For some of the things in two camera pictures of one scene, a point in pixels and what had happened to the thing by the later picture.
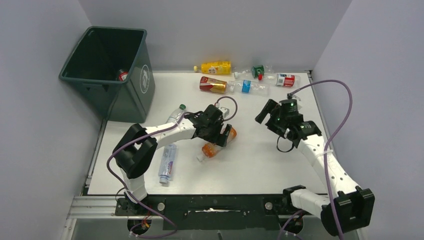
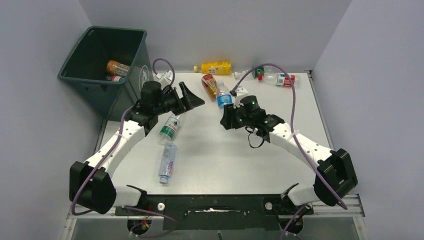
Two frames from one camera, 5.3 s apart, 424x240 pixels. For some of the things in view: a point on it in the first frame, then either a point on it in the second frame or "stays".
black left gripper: [218, 139] -> [188, 101]
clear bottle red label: [286, 80] stays
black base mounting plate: [212, 212] stays
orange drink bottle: [210, 149] -> [116, 68]
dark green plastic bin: [114, 64] stays
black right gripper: [273, 108] -> [228, 121]
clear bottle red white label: [122, 75] -> [115, 78]
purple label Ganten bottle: [167, 163] stays
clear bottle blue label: [251, 87] -> [224, 95]
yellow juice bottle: [216, 67] stays
